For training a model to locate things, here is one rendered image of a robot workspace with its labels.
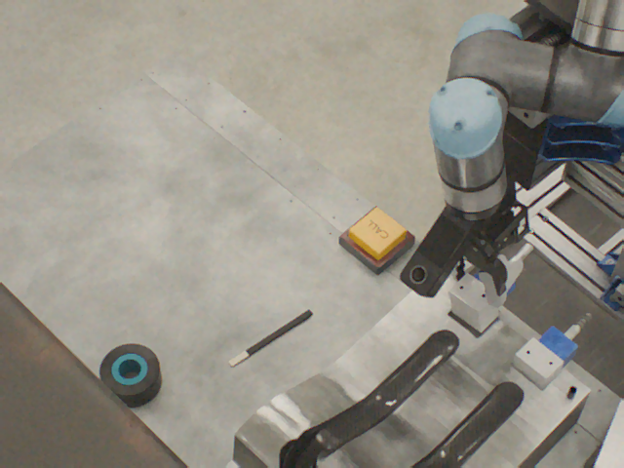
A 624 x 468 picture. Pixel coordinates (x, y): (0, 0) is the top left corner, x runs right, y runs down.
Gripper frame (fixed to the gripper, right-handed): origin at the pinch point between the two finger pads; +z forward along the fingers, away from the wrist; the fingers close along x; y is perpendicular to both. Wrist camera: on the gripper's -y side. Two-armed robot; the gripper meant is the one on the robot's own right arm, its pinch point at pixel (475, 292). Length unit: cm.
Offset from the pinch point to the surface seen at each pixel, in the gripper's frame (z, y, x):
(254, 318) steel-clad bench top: 8.5, -18.6, 25.3
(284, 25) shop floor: 88, 69, 132
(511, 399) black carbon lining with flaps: 6.6, -6.5, -10.8
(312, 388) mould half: -0.3, -23.4, 6.6
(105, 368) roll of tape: 1.2, -38.6, 31.3
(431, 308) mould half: 4.3, -3.7, 4.9
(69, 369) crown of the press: -110, -54, -45
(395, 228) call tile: 8.8, 4.9, 20.1
